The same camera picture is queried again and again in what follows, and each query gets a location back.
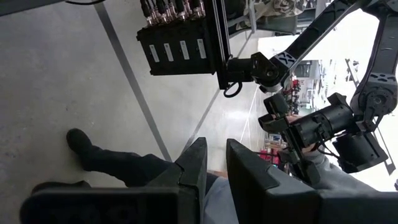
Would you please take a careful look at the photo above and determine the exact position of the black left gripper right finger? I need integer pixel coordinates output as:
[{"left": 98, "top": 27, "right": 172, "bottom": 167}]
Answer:
[{"left": 226, "top": 138, "right": 398, "bottom": 224}]

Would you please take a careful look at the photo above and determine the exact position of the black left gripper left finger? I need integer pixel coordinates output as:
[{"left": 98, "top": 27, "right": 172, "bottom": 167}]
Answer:
[{"left": 19, "top": 136, "right": 208, "bottom": 224}]

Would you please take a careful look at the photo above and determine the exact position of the person's forearm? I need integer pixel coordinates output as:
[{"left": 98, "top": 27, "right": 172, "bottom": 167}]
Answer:
[{"left": 306, "top": 148, "right": 382, "bottom": 193}]

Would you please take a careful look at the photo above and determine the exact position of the person's torso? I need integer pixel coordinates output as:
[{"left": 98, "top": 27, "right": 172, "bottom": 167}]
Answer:
[{"left": 202, "top": 174, "right": 242, "bottom": 224}]

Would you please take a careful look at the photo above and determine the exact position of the person's leg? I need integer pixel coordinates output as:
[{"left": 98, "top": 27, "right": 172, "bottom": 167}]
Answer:
[{"left": 66, "top": 128, "right": 218, "bottom": 189}]

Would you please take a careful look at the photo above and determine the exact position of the person's hand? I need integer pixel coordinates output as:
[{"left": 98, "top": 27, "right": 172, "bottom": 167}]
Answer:
[{"left": 287, "top": 114, "right": 317, "bottom": 155}]

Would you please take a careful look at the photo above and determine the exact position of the black control box with labels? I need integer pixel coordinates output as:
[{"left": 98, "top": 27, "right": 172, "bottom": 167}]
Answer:
[{"left": 136, "top": 0, "right": 218, "bottom": 77}]

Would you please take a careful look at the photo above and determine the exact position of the camouflage fabric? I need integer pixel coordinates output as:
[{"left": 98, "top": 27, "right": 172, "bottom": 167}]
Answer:
[{"left": 234, "top": 0, "right": 312, "bottom": 35}]

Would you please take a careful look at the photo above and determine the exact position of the black leader arm handle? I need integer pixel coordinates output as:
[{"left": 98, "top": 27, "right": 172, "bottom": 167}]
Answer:
[{"left": 257, "top": 92, "right": 389, "bottom": 185}]

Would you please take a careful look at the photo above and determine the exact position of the black cable loop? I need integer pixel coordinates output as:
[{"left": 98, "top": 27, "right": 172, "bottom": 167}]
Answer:
[{"left": 223, "top": 81, "right": 243, "bottom": 98}]

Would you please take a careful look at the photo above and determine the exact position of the black aluminium post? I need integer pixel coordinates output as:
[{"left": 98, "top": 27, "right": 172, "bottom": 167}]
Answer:
[{"left": 203, "top": 0, "right": 233, "bottom": 90}]

